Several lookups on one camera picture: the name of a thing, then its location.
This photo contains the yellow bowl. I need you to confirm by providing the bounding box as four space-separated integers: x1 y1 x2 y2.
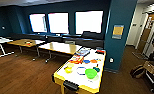
63 66 74 74

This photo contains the green bowl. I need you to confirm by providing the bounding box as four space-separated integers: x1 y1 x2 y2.
84 68 98 80

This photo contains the blue bowl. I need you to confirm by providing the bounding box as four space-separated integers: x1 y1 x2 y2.
82 59 91 65

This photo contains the black cushion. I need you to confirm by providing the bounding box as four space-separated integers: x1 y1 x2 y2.
81 30 101 40

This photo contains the yellow table tennis paddle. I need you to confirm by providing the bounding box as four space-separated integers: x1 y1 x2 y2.
66 62 76 69

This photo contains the long wooden table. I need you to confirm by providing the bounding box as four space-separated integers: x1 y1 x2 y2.
7 38 47 61
37 41 83 64

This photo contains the red black device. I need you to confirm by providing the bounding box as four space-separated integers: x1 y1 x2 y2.
95 49 106 55

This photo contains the green table tennis paddle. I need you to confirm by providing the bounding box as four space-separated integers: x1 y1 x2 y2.
92 64 101 73

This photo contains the dark window bench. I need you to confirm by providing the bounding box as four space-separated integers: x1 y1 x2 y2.
6 32 106 49

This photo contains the white pillar outlet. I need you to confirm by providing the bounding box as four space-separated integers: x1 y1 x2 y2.
109 57 114 63

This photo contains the orange black object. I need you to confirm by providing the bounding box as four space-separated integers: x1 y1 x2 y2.
23 40 34 46

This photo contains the white table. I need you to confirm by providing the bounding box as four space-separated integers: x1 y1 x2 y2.
0 36 15 58

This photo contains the black wheeled cart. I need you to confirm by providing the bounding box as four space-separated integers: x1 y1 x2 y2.
142 59 154 91

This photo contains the blue plastic ring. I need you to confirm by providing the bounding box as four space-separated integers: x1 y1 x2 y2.
76 66 88 76

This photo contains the yellow wall sign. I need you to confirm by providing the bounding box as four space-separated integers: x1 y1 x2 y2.
112 24 125 40

